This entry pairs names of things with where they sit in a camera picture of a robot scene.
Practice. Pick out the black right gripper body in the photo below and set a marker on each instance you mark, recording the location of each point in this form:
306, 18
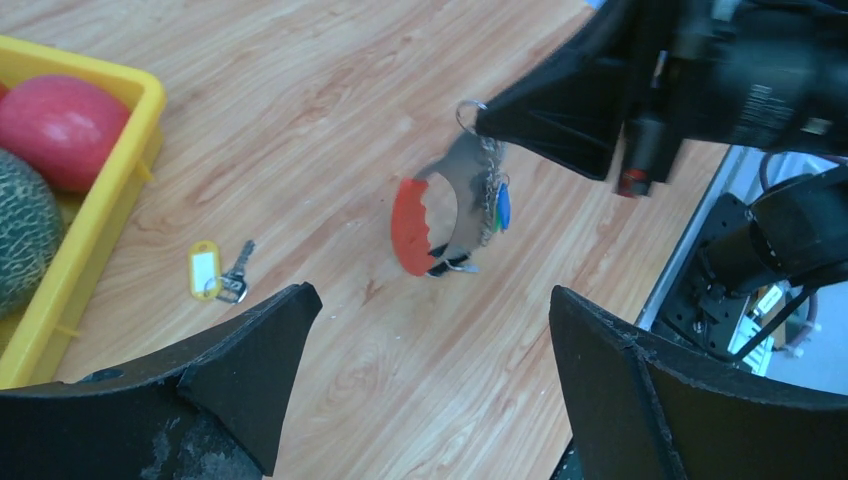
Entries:
654, 134

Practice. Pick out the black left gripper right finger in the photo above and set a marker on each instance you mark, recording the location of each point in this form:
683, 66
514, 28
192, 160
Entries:
642, 407

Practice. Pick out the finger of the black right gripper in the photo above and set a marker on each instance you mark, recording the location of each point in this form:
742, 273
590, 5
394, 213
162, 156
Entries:
594, 77
577, 135

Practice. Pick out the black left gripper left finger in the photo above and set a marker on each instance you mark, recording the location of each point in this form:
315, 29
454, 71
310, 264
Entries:
211, 406

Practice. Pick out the blue key tag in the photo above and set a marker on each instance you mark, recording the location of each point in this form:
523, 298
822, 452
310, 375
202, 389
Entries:
504, 201

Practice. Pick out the small silver key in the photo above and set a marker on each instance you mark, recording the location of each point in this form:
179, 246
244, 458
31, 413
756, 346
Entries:
233, 284

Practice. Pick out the black key fob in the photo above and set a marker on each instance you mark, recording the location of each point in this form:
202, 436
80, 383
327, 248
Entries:
444, 264

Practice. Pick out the yellow key tag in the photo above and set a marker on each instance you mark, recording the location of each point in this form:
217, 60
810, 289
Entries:
204, 270

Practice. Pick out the yellow plastic tray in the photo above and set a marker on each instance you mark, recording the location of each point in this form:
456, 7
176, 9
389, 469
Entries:
34, 341

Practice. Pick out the green netted melon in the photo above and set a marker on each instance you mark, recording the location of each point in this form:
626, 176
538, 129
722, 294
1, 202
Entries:
32, 230

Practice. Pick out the pink red apple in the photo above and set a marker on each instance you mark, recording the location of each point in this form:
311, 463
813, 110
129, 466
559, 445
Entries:
64, 127

